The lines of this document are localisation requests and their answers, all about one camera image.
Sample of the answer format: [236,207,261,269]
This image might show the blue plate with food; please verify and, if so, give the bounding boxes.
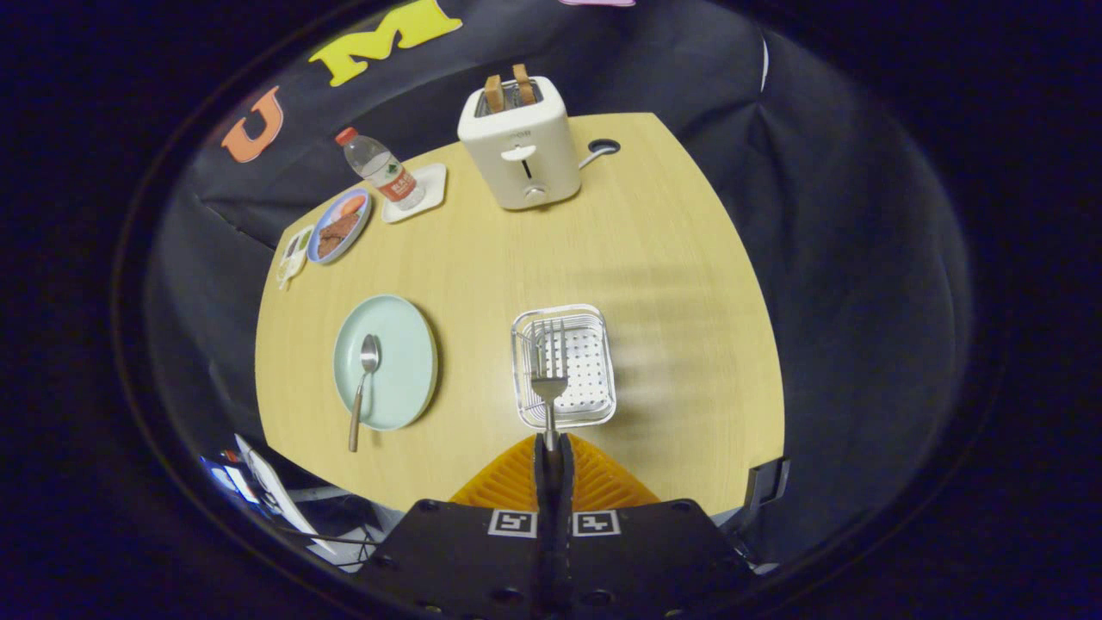
[307,187,373,264]

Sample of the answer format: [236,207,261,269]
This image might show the white toaster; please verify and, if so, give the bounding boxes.
[457,76,582,211]

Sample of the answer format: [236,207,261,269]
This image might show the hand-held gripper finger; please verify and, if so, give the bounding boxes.
[357,433,556,620]
[555,433,758,620]

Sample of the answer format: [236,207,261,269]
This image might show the black backdrop cloth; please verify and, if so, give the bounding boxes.
[142,0,974,569]

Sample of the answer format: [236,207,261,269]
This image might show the white divided sauce dish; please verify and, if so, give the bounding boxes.
[276,226,316,290]

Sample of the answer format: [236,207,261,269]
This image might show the pale green plate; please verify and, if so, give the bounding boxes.
[333,294,439,431]

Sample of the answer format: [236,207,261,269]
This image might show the metal spoon wooden handle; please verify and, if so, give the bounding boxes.
[348,334,382,453]

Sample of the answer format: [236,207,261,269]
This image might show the black table clamp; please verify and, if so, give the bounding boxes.
[742,458,791,511]

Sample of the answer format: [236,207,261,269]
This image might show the white paper sheets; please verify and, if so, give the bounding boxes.
[232,433,338,554]

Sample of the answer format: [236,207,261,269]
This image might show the white square coaster tray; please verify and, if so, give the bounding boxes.
[381,163,449,225]

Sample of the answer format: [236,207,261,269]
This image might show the metal fork wooden handle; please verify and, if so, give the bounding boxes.
[527,320,571,453]

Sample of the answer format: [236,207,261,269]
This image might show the clear water bottle red cap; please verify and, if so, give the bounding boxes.
[336,127,426,212]

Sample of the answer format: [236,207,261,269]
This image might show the clear plastic cutlery basket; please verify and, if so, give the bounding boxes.
[511,304,617,431]

